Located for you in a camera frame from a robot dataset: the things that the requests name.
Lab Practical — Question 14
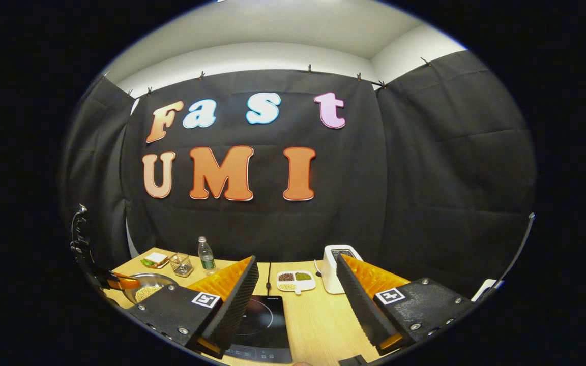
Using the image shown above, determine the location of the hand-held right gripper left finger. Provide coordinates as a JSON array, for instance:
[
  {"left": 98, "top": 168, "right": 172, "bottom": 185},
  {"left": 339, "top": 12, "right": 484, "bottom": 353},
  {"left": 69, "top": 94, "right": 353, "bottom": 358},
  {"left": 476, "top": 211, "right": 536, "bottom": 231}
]
[{"left": 126, "top": 256, "right": 260, "bottom": 360}]

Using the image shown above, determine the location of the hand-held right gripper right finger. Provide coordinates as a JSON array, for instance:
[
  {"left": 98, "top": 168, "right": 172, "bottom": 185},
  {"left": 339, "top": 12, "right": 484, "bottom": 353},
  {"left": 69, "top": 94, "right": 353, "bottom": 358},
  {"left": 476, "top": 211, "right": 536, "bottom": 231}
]
[{"left": 335, "top": 254, "right": 479, "bottom": 356}]

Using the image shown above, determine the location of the pile of yellow soybeans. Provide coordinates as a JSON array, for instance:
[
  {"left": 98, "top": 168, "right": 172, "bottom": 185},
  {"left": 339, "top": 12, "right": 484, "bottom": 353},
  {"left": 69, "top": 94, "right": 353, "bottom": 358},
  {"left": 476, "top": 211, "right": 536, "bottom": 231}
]
[{"left": 134, "top": 285, "right": 164, "bottom": 303}]

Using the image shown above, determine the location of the black induction cooktop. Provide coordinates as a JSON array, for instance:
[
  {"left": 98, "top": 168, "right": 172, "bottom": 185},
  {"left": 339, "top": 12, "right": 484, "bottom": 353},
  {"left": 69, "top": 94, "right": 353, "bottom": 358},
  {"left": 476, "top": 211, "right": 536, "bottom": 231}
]
[{"left": 224, "top": 296, "right": 294, "bottom": 364}]

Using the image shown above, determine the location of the steel pot with black handle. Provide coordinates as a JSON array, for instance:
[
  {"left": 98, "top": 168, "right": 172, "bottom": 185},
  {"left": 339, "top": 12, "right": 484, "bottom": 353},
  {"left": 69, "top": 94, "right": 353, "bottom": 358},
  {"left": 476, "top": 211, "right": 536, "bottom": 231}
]
[{"left": 123, "top": 273, "right": 179, "bottom": 306}]

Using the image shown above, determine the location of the white toaster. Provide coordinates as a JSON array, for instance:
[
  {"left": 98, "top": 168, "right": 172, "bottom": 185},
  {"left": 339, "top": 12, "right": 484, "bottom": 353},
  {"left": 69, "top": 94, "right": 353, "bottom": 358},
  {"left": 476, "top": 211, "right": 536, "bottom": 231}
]
[{"left": 321, "top": 245, "right": 364, "bottom": 294}]

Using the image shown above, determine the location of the sandwich with lettuce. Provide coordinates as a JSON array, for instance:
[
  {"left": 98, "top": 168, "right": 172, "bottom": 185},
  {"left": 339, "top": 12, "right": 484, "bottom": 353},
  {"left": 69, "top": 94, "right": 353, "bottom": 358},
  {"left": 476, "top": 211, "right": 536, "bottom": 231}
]
[{"left": 141, "top": 253, "right": 170, "bottom": 269}]

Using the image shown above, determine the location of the clear plastic water bottle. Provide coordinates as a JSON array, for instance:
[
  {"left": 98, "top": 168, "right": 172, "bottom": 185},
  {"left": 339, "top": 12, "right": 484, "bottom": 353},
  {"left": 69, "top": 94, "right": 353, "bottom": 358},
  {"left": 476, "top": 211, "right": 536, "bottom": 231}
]
[{"left": 197, "top": 236, "right": 216, "bottom": 271}]

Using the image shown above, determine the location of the white divided dish with beans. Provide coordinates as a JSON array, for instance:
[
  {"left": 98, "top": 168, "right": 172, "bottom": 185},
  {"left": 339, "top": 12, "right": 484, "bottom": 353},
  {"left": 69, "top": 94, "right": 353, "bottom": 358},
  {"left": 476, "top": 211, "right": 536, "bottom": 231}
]
[{"left": 276, "top": 270, "right": 317, "bottom": 295}]

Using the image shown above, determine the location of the white board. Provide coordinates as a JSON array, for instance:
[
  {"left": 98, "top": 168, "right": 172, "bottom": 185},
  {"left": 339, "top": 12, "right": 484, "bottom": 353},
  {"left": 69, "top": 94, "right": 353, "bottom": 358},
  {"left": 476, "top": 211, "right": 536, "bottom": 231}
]
[{"left": 471, "top": 279, "right": 505, "bottom": 301}]

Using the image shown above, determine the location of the black backdrop cloth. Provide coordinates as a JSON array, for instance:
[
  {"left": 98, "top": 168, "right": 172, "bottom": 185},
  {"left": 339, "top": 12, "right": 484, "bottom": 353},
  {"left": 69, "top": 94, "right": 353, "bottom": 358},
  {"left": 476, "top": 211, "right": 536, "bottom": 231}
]
[{"left": 60, "top": 51, "right": 537, "bottom": 298}]

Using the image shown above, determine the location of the row of backdrop clips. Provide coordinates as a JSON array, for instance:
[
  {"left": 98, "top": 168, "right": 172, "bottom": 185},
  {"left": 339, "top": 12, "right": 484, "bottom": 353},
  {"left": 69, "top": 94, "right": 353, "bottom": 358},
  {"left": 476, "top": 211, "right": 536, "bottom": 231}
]
[{"left": 101, "top": 57, "right": 432, "bottom": 97}]

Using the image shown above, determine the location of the metal wire holder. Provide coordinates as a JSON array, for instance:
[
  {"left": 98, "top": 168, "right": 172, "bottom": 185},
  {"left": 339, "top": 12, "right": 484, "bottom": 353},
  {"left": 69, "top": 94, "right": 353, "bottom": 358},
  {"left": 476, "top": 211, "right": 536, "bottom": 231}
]
[{"left": 169, "top": 253, "right": 194, "bottom": 278}]

